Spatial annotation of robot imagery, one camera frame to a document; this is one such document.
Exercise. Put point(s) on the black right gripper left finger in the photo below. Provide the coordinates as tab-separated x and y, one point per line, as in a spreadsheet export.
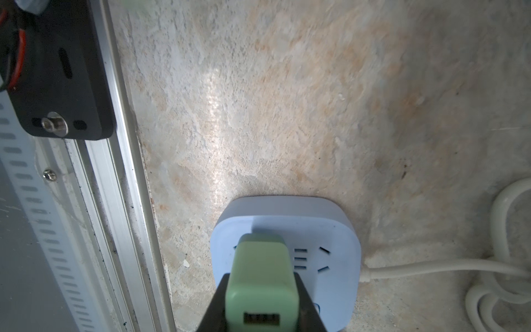
214	319

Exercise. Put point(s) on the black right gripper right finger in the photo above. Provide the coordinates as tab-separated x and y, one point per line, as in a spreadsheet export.
308	318

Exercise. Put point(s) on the green charger cube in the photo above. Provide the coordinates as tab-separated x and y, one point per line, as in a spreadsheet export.
262	294

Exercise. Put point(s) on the blue round power cube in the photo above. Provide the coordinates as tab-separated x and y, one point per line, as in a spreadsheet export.
324	248

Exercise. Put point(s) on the aluminium rail frame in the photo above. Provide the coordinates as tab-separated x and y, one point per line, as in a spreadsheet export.
78	242

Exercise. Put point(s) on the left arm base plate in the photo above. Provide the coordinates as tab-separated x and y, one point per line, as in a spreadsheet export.
53	71

